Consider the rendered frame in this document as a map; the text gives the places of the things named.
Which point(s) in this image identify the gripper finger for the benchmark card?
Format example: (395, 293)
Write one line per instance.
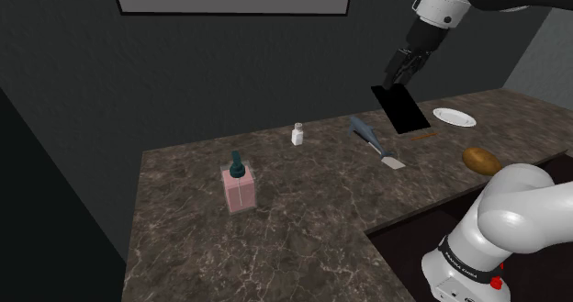
(415, 64)
(395, 66)

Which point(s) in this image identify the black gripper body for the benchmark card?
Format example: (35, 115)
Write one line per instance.
(424, 35)

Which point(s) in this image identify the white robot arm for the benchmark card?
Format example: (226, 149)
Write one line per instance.
(506, 211)

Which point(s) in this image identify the black flat tablet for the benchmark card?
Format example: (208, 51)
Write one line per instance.
(400, 109)

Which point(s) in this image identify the white round plate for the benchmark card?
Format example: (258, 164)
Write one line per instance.
(454, 117)

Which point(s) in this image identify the blue dolphin figure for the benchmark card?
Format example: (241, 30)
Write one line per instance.
(363, 131)

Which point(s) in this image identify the orange pencil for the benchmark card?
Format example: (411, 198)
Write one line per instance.
(424, 136)

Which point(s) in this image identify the spatula with white blade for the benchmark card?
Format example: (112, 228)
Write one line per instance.
(394, 163)

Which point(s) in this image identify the brown potato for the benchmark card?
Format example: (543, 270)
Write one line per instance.
(481, 161)

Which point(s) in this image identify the white salt shaker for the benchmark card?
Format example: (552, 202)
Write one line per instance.
(297, 136)

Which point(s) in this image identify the pink soap dispenser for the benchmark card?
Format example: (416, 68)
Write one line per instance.
(240, 193)

